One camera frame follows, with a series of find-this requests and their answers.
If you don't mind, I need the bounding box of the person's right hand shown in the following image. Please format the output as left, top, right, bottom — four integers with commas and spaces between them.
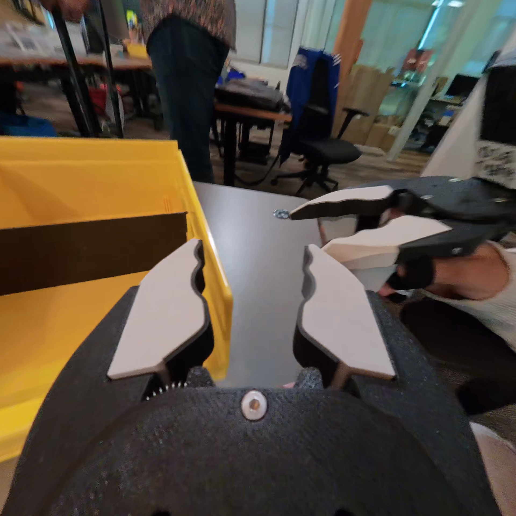
379, 242, 509, 302

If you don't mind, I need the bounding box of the grey bag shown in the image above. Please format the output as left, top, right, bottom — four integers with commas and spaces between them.
218, 78, 289, 112

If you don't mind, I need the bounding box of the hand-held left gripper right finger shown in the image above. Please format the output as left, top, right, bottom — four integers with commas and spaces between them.
293, 244, 397, 388

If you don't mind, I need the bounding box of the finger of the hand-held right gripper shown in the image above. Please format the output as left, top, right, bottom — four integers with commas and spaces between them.
289, 185, 400, 221
322, 215, 453, 271

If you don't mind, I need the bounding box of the black office chair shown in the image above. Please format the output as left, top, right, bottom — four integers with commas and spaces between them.
271, 56, 371, 197

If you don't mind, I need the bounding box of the grey desk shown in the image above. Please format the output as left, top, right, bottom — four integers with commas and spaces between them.
0, 181, 388, 516

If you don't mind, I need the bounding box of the black tripod stand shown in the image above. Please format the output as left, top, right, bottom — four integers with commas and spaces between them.
52, 7, 124, 138

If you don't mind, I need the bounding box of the blue striped jacket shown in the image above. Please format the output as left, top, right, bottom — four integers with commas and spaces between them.
279, 48, 342, 164

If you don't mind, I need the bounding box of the person's right forearm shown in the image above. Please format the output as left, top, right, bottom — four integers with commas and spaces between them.
419, 241, 516, 352

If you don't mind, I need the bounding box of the wooden support post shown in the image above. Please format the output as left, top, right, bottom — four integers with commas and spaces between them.
331, 0, 375, 138

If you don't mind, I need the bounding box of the black bin divider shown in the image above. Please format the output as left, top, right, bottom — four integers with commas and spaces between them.
0, 212, 188, 297

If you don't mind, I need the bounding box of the yellow plastic bin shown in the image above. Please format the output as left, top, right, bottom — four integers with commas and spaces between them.
0, 136, 234, 464

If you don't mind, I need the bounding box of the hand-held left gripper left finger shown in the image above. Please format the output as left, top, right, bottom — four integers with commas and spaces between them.
106, 239, 214, 381

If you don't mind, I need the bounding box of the person's grey sweatshirt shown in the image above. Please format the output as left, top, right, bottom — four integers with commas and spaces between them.
470, 421, 516, 516

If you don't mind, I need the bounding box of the brown cardboard box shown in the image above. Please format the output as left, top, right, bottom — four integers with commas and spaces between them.
343, 64, 409, 151

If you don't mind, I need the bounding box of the wooden background table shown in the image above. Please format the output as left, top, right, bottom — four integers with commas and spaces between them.
213, 103, 293, 187

